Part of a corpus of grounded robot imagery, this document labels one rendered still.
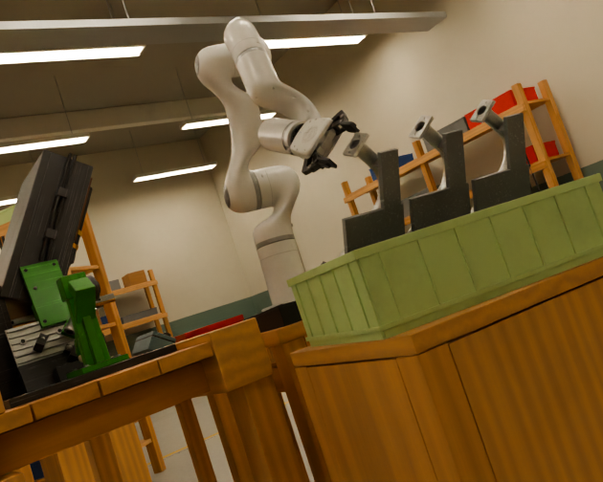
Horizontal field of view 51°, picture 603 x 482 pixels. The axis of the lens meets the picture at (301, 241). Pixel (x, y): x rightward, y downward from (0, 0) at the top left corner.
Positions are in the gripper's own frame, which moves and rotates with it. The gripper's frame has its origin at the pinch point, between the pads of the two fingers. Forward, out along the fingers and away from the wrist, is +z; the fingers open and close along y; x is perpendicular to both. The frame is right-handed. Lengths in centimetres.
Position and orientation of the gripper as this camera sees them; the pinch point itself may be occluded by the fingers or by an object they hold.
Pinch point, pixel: (341, 144)
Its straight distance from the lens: 138.0
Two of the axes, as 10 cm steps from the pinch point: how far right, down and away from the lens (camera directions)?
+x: 6.7, 5.0, 5.5
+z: 5.2, 2.1, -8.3
